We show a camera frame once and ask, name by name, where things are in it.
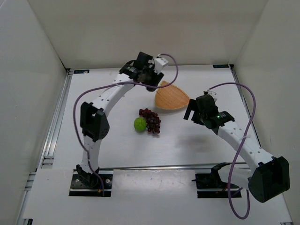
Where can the red fake grape bunch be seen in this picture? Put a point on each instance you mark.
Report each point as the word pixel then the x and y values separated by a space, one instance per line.
pixel 151 119

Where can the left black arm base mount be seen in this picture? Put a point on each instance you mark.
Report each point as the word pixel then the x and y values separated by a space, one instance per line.
pixel 93 188

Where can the aluminium frame rail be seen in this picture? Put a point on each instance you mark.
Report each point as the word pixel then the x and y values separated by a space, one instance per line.
pixel 163 167
pixel 47 153
pixel 248 93

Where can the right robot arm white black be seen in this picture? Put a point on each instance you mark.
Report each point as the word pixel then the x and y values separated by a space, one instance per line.
pixel 267 177

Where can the blue corner label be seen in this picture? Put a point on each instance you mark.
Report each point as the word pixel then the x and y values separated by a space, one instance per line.
pixel 85 71
pixel 220 66

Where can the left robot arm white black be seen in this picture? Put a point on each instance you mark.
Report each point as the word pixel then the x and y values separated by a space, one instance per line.
pixel 94 115

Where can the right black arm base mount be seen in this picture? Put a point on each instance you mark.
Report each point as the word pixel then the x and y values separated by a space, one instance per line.
pixel 209 184

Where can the woven triangular fruit basket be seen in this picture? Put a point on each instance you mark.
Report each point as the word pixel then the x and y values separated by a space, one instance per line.
pixel 171 98

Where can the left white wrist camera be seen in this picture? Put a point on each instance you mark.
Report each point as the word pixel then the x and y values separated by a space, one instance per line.
pixel 159 64

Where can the front aluminium frame rail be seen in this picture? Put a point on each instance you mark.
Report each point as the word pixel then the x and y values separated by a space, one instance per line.
pixel 163 167

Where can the right blue corner label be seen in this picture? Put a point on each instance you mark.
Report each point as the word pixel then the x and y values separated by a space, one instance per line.
pixel 220 66

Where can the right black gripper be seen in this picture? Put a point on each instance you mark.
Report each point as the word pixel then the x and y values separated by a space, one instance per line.
pixel 193 111

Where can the left aluminium frame rail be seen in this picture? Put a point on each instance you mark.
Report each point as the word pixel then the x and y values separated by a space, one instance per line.
pixel 47 153

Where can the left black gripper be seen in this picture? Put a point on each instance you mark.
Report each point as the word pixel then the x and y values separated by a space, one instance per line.
pixel 153 81

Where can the white front cover board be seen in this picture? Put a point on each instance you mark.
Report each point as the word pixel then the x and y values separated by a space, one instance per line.
pixel 166 197

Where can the left blue corner label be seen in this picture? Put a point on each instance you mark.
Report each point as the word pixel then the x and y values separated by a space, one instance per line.
pixel 85 71

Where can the green fake fruit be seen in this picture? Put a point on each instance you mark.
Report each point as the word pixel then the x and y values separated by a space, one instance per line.
pixel 140 124

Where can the right aluminium frame rail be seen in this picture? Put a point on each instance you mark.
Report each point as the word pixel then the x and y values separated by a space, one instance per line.
pixel 248 93

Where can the dark brown fake fruit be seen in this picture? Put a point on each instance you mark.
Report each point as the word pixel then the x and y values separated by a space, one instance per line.
pixel 143 78

